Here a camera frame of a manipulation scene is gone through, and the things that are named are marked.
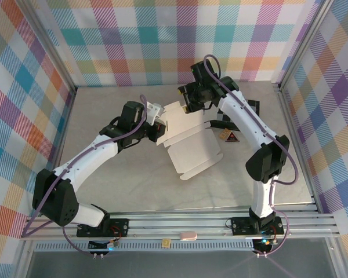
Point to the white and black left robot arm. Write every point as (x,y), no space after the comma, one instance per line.
(87,156)

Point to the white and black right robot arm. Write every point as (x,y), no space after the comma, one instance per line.
(243,116)

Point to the small tan wooden block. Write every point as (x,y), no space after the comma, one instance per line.
(224,134)

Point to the black and grey checkerboard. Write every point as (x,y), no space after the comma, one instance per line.
(253,105)

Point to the black triangle with red mark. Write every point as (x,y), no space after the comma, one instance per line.
(232,138)

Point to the pink oval eraser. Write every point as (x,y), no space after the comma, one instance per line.
(188,236)

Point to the small yellow square tag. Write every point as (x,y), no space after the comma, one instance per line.
(166,243)

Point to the small controller board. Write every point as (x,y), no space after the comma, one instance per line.
(104,245)
(265,243)

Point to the aluminium side rail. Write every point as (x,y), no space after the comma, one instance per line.
(59,150)
(298,144)

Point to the aluminium front rail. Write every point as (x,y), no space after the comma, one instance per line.
(162,226)

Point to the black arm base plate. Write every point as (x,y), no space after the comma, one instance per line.
(240,226)
(119,227)

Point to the aluminium corner post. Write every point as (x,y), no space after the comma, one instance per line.
(304,43)
(50,46)

